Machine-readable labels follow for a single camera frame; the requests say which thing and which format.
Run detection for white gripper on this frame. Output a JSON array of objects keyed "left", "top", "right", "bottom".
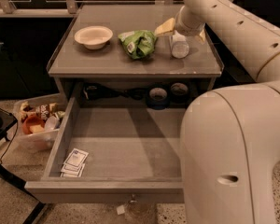
[{"left": 154, "top": 6, "right": 205, "bottom": 44}]

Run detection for clear plastic water bottle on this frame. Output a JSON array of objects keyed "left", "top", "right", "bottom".
[{"left": 169, "top": 32, "right": 189, "bottom": 59}]

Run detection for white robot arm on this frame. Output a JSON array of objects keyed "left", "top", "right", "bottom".
[{"left": 171, "top": 0, "right": 280, "bottom": 224}]

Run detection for grey cabinet with top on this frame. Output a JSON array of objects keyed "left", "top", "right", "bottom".
[{"left": 49, "top": 5, "right": 223, "bottom": 94}]

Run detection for open grey top drawer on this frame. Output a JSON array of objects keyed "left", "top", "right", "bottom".
[{"left": 25, "top": 83, "right": 185, "bottom": 203}]

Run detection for green chip bag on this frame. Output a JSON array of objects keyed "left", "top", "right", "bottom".
[{"left": 119, "top": 30, "right": 157, "bottom": 60}]

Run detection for black tape roll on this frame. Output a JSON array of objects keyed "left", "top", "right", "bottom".
[{"left": 170, "top": 82, "right": 189, "bottom": 104}]

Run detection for dark blue tape roll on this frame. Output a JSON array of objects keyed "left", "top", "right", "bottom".
[{"left": 146, "top": 87, "right": 170, "bottom": 110}]

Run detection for white bowl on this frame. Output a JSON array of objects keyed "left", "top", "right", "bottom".
[{"left": 74, "top": 26, "right": 113, "bottom": 50}]

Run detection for white paper packets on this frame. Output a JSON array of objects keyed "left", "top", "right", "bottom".
[{"left": 61, "top": 148, "right": 89, "bottom": 177}]

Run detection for clear plastic storage bin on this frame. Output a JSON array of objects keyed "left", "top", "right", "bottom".
[{"left": 13, "top": 93, "right": 65, "bottom": 152}]

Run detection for orange bowl in bin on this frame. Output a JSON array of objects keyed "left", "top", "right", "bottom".
[{"left": 22, "top": 116, "right": 45, "bottom": 134}]

